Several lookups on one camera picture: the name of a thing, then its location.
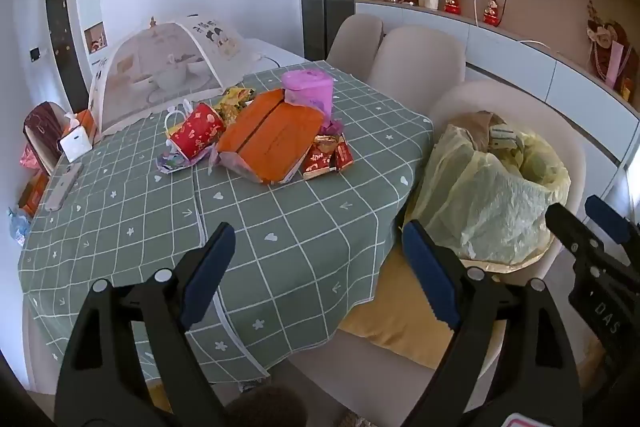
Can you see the pink plastic box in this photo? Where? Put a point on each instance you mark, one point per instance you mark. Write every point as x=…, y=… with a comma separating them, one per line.
x=310, y=92

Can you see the bin with yellow bag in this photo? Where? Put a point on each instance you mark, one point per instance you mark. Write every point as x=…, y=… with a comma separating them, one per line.
x=480, y=207

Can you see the shiny purple wrapper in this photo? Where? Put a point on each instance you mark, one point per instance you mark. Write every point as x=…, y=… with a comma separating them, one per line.
x=172, y=162

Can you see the clear water bottle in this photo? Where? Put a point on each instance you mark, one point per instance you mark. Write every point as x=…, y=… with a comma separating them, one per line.
x=20, y=227

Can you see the dark door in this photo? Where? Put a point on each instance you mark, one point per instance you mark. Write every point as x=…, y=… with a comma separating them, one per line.
x=65, y=52

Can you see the red doll figurine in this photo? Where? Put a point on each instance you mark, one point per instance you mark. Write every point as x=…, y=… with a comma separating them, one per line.
x=452, y=2
x=491, y=13

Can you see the open orange cardboard box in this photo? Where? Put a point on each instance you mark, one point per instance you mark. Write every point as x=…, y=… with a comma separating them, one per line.
x=35, y=192

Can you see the large orange box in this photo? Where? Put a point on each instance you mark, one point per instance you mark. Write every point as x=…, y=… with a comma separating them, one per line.
x=275, y=132

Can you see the white bowl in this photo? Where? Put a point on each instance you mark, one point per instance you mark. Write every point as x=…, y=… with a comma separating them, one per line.
x=142, y=84
x=197, y=67

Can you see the grey phone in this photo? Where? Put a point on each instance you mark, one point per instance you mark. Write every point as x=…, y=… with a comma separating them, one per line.
x=62, y=187

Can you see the pink bag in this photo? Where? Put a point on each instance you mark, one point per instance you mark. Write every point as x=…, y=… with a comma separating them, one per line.
x=28, y=157

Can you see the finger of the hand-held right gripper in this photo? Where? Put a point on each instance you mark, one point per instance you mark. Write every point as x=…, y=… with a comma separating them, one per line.
x=570, y=232
x=607, y=217

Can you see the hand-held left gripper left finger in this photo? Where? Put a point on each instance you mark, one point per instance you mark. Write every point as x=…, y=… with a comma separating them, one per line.
x=207, y=277

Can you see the small wall panel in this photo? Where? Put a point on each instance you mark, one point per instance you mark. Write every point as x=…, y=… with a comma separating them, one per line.
x=35, y=54

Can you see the brown fuzzy cloth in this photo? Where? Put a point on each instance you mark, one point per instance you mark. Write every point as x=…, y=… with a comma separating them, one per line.
x=265, y=407

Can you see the white crushed carton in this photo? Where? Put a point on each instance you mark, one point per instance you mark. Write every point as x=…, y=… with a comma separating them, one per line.
x=502, y=137

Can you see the white tissue box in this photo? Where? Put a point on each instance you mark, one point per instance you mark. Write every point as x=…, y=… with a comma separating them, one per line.
x=76, y=143

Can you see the white sideboard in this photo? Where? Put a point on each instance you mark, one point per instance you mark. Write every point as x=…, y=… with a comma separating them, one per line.
x=500, y=57

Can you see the beige chair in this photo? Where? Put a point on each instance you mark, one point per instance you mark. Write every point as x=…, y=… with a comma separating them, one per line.
x=500, y=97
x=50, y=162
x=415, y=62
x=352, y=39

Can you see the crumpled brown paper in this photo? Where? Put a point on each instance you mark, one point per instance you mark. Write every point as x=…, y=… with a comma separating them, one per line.
x=472, y=127

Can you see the red gold packet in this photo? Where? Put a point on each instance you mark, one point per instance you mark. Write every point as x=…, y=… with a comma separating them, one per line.
x=326, y=140
x=319, y=163
x=344, y=154

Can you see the small orange box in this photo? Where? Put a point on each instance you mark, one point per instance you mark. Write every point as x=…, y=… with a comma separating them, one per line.
x=87, y=122

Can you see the yellow seat cushion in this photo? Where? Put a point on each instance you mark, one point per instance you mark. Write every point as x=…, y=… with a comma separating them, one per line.
x=400, y=322
x=160, y=399

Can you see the mesh food cover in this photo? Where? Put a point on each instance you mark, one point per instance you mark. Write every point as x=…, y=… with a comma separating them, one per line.
x=145, y=52

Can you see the green checked tablecloth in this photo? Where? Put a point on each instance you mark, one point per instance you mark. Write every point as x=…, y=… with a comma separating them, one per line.
x=275, y=217

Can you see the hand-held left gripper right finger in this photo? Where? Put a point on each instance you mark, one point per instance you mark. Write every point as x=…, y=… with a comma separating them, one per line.
x=430, y=272

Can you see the dark red cloth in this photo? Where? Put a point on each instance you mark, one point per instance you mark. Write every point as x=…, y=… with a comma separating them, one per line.
x=42, y=127

